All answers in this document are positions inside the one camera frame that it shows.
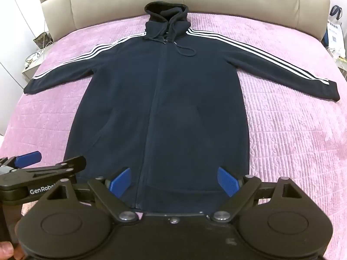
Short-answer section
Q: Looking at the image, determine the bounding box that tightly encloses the navy hoodie with white stripes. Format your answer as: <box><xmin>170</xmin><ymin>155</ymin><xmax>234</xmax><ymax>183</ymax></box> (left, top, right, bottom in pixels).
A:
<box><xmin>24</xmin><ymin>2</ymin><xmax>340</xmax><ymax>213</ymax></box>

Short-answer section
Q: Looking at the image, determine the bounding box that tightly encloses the person's left hand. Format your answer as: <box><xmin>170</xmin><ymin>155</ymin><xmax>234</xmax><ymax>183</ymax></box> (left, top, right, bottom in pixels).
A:
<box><xmin>0</xmin><ymin>241</ymin><xmax>26</xmax><ymax>260</ymax></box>

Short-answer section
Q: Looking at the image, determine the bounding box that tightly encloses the white bedside table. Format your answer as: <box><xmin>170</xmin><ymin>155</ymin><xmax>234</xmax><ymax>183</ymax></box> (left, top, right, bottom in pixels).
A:
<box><xmin>22</xmin><ymin>42</ymin><xmax>54</xmax><ymax>83</ymax></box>

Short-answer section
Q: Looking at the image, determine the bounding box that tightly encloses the brown patterned pouch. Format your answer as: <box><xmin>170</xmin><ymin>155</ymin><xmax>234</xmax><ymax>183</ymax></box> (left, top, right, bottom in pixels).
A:
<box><xmin>33</xmin><ymin>32</ymin><xmax>53</xmax><ymax>49</ymax></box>

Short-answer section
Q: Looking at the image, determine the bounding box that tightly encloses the white paper bag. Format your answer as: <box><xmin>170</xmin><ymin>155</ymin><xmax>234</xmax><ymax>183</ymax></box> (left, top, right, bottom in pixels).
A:
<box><xmin>322</xmin><ymin>5</ymin><xmax>346</xmax><ymax>59</ymax></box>

